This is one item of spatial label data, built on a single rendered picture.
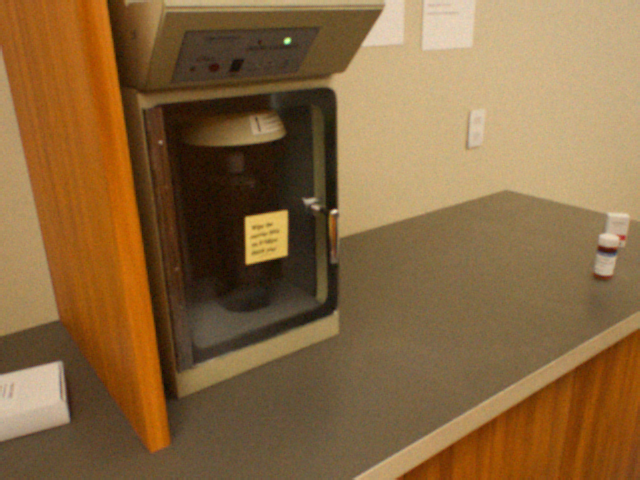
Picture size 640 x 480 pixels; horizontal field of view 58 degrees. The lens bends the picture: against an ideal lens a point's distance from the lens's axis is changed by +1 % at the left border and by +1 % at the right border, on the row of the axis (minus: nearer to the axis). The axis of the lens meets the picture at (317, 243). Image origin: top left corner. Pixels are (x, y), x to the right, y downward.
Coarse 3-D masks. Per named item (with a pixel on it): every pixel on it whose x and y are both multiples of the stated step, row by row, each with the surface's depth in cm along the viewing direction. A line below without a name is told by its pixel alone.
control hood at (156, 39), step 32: (160, 0) 62; (192, 0) 63; (224, 0) 65; (256, 0) 67; (288, 0) 70; (320, 0) 73; (352, 0) 75; (160, 32) 64; (320, 32) 77; (352, 32) 80; (160, 64) 68; (320, 64) 84
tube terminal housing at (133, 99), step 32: (128, 0) 70; (128, 32) 71; (128, 64) 73; (128, 96) 76; (160, 96) 75; (192, 96) 78; (224, 96) 80; (128, 128) 79; (160, 256) 81; (160, 288) 84; (160, 320) 88; (160, 352) 92; (256, 352) 97; (288, 352) 101; (192, 384) 91
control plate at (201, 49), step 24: (192, 48) 68; (216, 48) 70; (240, 48) 72; (264, 48) 74; (288, 48) 77; (192, 72) 72; (216, 72) 74; (240, 72) 76; (264, 72) 79; (288, 72) 81
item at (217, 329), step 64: (192, 128) 78; (256, 128) 84; (320, 128) 90; (192, 192) 80; (256, 192) 87; (320, 192) 94; (192, 256) 83; (320, 256) 98; (192, 320) 86; (256, 320) 93; (320, 320) 102
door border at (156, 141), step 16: (160, 112) 75; (160, 128) 75; (160, 144) 76; (160, 160) 76; (160, 176) 77; (160, 192) 77; (160, 208) 78; (160, 224) 78; (176, 224) 80; (176, 240) 81; (176, 256) 82; (176, 272) 82; (176, 288) 83; (176, 304) 84; (176, 320) 84; (176, 352) 86
